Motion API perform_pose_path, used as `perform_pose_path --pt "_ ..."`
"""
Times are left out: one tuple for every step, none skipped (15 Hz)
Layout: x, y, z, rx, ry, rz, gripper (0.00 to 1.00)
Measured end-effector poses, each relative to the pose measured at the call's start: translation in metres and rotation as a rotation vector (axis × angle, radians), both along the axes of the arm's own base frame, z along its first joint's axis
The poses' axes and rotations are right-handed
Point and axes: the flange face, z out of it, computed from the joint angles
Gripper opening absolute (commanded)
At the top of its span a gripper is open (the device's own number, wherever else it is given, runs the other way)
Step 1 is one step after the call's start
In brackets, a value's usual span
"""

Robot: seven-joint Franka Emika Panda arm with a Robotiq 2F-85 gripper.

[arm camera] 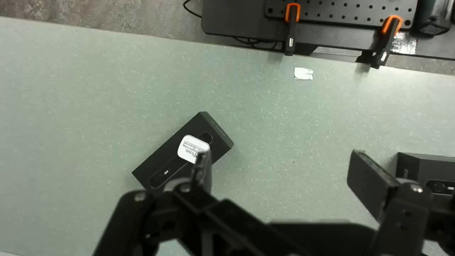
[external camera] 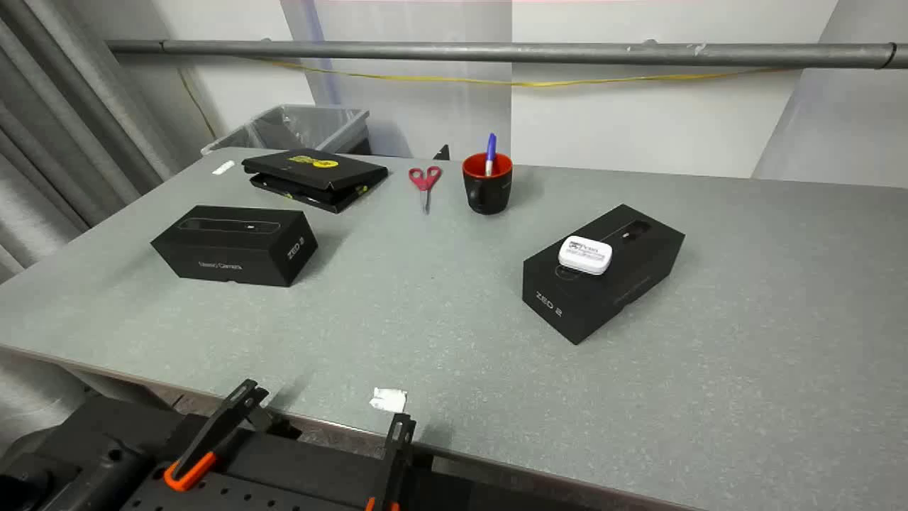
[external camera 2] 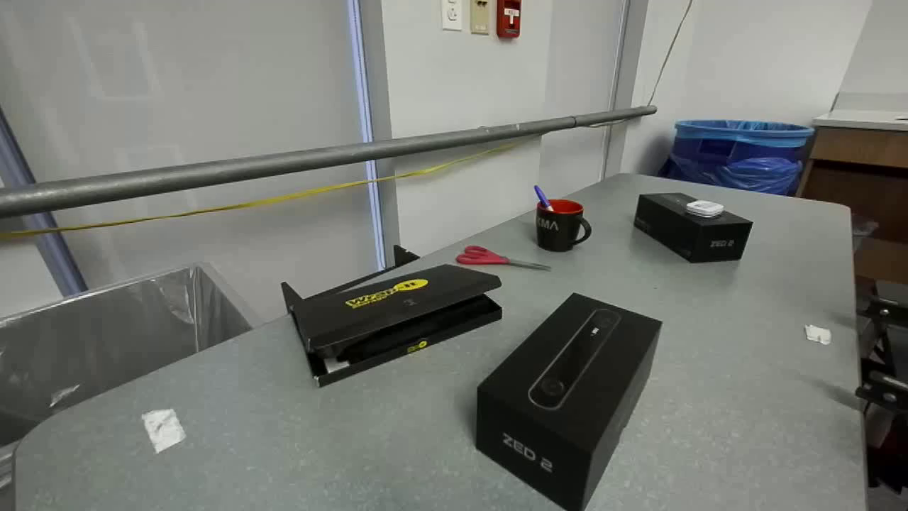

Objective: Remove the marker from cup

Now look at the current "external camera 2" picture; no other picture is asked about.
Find black mug red inside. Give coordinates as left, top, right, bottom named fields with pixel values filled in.
left=535, top=196, right=596, bottom=254

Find black box yellow label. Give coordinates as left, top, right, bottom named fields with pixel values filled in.
left=278, top=244, right=505, bottom=389

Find small black ZED box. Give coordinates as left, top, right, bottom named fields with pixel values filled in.
left=633, top=189, right=755, bottom=263

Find red handled scissors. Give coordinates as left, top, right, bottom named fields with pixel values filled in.
left=455, top=244, right=550, bottom=273

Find red fire alarm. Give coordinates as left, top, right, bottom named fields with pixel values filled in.
left=495, top=0, right=525, bottom=43

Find grey metal rail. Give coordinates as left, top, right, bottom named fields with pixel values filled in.
left=0, top=102, right=662, bottom=221

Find black metal equipment frame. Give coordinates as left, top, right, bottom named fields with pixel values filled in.
left=853, top=219, right=908, bottom=494

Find white light switch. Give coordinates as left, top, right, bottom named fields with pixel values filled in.
left=440, top=0, right=468, bottom=34

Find large black ZED box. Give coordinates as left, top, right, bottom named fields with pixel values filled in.
left=474, top=290, right=665, bottom=511

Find grey lined trash bin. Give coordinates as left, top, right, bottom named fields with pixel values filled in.
left=0, top=260, right=257, bottom=449

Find beige wall plate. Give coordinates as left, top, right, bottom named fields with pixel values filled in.
left=468, top=0, right=495, bottom=36

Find blue lined trash bin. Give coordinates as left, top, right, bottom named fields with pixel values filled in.
left=660, top=116, right=817, bottom=197

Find white paper label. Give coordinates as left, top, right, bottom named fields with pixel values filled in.
left=140, top=406, right=190, bottom=456

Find small white case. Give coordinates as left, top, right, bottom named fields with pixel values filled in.
left=685, top=197, right=728, bottom=221

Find wooden cabinet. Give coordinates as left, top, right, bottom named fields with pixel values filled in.
left=797, top=112, right=908, bottom=285

